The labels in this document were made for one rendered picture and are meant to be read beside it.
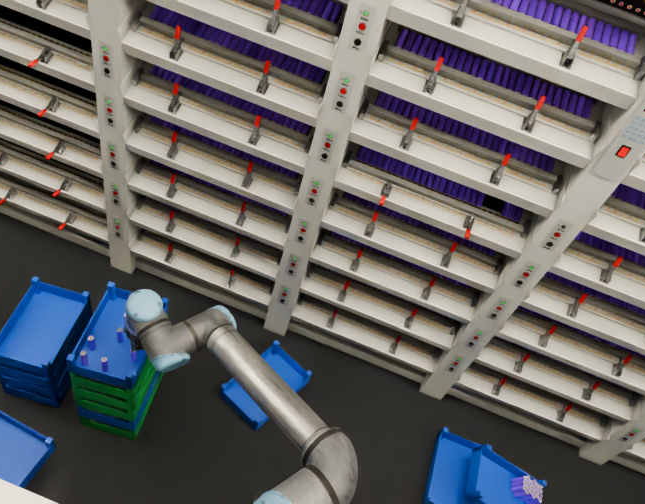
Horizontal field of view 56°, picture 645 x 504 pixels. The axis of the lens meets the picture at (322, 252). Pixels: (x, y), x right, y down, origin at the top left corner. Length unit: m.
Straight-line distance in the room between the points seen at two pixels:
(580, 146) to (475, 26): 0.41
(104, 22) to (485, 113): 1.07
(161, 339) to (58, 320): 0.76
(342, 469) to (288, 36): 1.06
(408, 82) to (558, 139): 0.41
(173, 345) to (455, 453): 1.34
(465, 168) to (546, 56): 0.38
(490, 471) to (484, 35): 1.62
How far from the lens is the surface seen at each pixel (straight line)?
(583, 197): 1.76
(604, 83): 1.58
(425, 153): 1.75
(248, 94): 1.80
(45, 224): 2.85
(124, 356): 2.04
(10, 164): 2.65
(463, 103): 1.64
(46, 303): 2.36
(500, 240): 1.91
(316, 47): 1.66
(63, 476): 2.34
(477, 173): 1.76
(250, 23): 1.70
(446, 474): 2.52
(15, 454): 2.39
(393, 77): 1.63
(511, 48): 1.54
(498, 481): 2.54
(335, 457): 1.33
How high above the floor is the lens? 2.19
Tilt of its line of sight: 49 degrees down
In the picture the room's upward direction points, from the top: 19 degrees clockwise
